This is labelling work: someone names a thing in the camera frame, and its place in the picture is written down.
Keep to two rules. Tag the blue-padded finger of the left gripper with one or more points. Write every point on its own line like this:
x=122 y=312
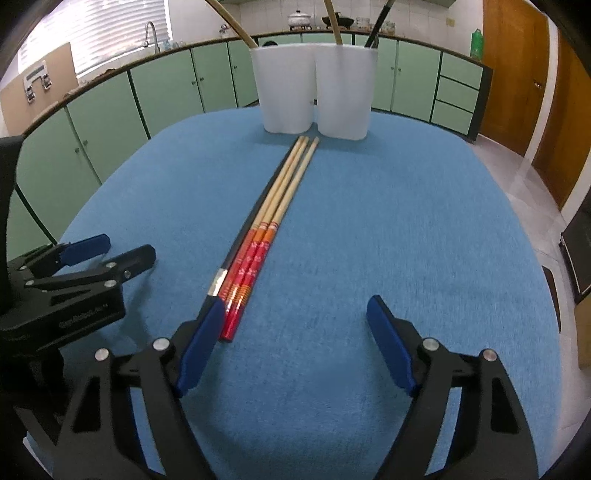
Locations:
x=77 y=252

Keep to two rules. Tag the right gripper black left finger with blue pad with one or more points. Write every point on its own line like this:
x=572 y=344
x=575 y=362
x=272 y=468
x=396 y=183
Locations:
x=99 y=437

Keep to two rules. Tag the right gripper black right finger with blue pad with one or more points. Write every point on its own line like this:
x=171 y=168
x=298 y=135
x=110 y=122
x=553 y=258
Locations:
x=491 y=440

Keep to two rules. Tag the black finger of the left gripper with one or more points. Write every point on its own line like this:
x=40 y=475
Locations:
x=121 y=268

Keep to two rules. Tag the black chopstick silver band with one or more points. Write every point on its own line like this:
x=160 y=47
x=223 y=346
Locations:
x=220 y=283

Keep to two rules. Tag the green lower kitchen cabinets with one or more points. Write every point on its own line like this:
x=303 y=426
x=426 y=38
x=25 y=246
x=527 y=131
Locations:
x=71 y=149

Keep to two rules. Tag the cardboard box with printing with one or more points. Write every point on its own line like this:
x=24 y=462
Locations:
x=38 y=88

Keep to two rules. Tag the chrome sink faucet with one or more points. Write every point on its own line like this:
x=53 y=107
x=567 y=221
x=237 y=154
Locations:
x=150 y=37

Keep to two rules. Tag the window blind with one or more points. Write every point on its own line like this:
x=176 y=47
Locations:
x=97 y=31

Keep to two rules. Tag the blue table mat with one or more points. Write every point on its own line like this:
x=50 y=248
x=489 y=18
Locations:
x=409 y=213

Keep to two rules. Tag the white twin utensil holder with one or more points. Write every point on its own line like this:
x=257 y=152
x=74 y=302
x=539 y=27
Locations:
x=327 y=85

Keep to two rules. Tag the wooden spoon in holder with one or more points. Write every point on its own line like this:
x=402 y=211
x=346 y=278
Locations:
x=232 y=23

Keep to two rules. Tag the wooden door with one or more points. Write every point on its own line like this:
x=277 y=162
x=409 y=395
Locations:
x=565 y=143
x=516 y=47

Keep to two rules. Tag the white cooking pot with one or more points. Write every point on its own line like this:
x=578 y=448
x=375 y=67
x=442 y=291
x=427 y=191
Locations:
x=299 y=20

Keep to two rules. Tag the black wok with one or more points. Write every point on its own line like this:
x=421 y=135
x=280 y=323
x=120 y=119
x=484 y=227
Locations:
x=343 y=21

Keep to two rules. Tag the green plastic bottle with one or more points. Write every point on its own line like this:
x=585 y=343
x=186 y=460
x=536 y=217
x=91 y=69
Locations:
x=477 y=45

